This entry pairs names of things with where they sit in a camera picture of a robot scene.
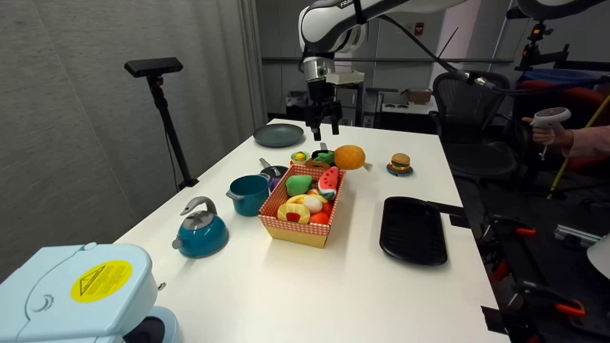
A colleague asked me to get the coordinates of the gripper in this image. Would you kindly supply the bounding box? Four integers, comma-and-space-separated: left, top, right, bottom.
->
305, 81, 343, 141

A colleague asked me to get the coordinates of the person's forearm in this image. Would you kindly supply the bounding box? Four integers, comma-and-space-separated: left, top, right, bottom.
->
561, 124, 610, 160

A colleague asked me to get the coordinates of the small black toy pan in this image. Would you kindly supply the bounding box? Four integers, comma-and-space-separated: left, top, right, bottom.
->
311, 142, 336, 166

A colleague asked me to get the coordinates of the orange fruit toy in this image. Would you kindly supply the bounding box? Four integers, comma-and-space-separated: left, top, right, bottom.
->
333, 144, 367, 171

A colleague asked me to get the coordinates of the watermelon slice toy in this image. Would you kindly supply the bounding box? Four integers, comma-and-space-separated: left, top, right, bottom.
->
317, 166, 340, 201

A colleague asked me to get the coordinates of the green avocado toy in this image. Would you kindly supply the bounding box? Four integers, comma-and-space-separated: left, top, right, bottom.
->
285, 174, 314, 198

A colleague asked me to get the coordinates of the black toy pot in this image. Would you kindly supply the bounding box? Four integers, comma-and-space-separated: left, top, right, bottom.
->
259, 158, 289, 192

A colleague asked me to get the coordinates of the yellow banana toy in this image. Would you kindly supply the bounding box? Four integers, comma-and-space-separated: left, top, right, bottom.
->
286, 193, 329, 206

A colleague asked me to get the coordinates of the toy burger on teal plate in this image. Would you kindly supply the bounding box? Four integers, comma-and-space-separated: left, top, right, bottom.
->
386, 152, 414, 177

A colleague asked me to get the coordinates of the yellow pineapple slice toy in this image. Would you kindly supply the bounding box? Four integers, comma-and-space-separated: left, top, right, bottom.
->
277, 202, 311, 224

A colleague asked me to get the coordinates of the teal toy pot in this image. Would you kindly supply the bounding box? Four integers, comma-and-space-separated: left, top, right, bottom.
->
225, 174, 271, 217

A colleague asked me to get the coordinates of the orange checked cardboard box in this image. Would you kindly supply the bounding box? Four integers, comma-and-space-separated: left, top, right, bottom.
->
258, 164, 346, 249

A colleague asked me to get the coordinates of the teal toy kettle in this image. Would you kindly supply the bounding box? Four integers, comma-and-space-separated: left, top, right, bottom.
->
172, 196, 230, 259

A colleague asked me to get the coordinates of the light blue toy appliance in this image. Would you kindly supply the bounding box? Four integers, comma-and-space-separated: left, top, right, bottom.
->
0, 242, 184, 343

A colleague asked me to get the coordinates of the grey plate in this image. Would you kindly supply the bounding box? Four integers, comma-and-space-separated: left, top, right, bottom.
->
253, 123, 305, 148

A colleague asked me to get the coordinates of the black tray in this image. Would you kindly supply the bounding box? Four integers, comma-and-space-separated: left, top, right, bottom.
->
379, 196, 449, 266

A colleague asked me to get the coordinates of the black office chair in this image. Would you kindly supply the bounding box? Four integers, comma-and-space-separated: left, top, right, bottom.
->
428, 71, 530, 180

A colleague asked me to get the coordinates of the person's hand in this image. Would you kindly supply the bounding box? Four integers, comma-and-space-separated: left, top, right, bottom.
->
521, 116, 575, 147

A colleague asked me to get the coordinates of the hand controller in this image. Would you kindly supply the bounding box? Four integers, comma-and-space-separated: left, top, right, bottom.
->
529, 107, 572, 161

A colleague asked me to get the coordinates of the yellow stick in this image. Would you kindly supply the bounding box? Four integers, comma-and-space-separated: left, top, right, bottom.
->
546, 92, 610, 201

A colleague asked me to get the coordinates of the camera on tripod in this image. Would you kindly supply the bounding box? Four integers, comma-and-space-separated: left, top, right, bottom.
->
124, 57, 200, 191

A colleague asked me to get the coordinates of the orange handled clamp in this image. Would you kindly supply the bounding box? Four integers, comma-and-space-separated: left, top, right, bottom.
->
512, 281, 587, 319
481, 217, 537, 243

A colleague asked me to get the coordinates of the camera on mount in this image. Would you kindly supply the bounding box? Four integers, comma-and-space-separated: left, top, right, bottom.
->
514, 19, 571, 72

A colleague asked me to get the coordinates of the aluminium rail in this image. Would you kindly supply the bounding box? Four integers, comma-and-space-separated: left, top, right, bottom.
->
553, 224, 603, 249

